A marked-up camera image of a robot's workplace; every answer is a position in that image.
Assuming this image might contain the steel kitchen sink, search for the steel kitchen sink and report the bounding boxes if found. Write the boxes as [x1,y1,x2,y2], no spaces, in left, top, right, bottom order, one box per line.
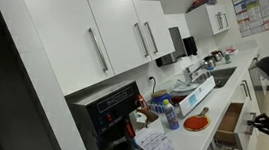
[207,64,238,91]

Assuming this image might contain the steel coffee carafe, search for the steel coffee carafe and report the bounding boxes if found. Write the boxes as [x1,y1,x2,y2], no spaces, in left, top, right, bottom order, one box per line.
[202,54,218,70]

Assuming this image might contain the chrome sink faucet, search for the chrome sink faucet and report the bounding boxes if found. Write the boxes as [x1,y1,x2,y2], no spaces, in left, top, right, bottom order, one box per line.
[183,61,207,85]

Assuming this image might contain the white dish rack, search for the white dish rack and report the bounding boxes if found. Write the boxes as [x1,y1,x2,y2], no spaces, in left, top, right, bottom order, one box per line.
[166,71,218,121]

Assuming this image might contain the white wall cabinet door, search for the white wall cabinet door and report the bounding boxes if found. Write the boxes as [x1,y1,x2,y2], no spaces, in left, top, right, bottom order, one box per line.
[11,0,123,101]
[79,0,160,80]
[125,0,181,62]

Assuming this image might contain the green white soap bottle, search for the green white soap bottle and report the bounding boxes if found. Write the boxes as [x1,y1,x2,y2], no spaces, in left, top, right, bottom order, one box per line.
[223,50,233,65]

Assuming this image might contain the steel carafe red trim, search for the steel carafe red trim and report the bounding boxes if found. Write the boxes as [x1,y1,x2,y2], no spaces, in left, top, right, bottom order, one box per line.
[209,48,226,63]

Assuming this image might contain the black coffee machine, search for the black coffee machine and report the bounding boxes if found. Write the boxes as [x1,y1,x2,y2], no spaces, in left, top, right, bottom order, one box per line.
[60,73,152,150]

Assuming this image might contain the white printed paper sheet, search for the white printed paper sheet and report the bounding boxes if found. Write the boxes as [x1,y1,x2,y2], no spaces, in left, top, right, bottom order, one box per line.
[133,125,177,150]

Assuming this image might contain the wall outlet black plug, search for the wall outlet black plug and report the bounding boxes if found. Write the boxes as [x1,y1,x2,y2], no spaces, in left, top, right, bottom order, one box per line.
[145,74,158,95]

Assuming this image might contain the white cabinet two handles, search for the white cabinet two handles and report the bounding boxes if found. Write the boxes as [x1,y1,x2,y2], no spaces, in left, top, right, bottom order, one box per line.
[181,0,232,46]

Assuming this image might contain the colourful wall poster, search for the colourful wall poster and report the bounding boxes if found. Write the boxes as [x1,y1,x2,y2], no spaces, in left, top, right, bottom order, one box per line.
[226,0,269,41]

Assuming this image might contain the black wall dispenser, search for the black wall dispenser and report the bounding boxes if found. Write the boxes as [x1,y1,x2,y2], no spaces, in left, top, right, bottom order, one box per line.
[180,34,200,57]

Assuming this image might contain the white drawer wooden inside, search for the white drawer wooden inside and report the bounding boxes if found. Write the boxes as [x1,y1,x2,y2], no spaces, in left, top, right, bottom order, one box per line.
[212,93,261,150]

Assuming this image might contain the white tall cabinet panel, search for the white tall cabinet panel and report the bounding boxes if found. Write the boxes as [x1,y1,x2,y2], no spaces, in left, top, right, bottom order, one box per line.
[0,0,108,150]

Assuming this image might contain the blue bottle yellow cap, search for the blue bottle yellow cap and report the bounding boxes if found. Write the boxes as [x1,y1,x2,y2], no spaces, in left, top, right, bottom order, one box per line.
[159,98,183,131]

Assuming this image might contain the blue can tan lid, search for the blue can tan lid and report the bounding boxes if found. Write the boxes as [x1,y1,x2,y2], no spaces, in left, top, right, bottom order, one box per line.
[149,88,173,115]

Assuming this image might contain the white base cabinet door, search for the white base cabinet door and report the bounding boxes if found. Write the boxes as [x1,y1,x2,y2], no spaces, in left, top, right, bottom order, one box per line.
[235,79,262,106]
[239,60,261,96]

